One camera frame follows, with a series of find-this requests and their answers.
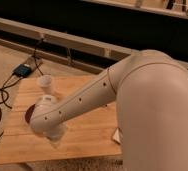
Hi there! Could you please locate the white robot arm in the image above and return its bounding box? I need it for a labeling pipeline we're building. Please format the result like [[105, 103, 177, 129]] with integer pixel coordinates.
[[29, 50, 188, 171]]

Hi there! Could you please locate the wooden board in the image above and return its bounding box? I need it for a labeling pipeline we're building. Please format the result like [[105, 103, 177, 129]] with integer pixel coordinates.
[[0, 78, 121, 164]]

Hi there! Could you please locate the dark purple bowl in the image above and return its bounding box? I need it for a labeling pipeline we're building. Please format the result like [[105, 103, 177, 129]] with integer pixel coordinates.
[[25, 104, 35, 124]]

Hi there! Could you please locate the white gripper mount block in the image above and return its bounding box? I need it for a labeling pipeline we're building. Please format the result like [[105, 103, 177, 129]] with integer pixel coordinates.
[[45, 125, 66, 140]]

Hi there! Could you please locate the clear plastic cup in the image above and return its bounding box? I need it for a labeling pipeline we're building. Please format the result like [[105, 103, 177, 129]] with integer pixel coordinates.
[[37, 75, 54, 95]]

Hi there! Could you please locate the black power adapter box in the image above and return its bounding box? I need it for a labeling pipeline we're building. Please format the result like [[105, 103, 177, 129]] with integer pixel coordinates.
[[13, 64, 32, 78]]

